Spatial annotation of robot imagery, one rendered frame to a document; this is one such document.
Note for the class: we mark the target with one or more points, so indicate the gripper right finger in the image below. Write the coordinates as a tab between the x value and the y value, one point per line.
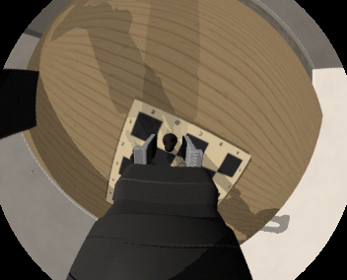
192	156

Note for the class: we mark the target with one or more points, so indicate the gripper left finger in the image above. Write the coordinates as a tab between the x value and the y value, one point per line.
145	153

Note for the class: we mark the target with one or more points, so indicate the black and cream chessboard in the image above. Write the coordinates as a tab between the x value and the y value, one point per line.
224	162

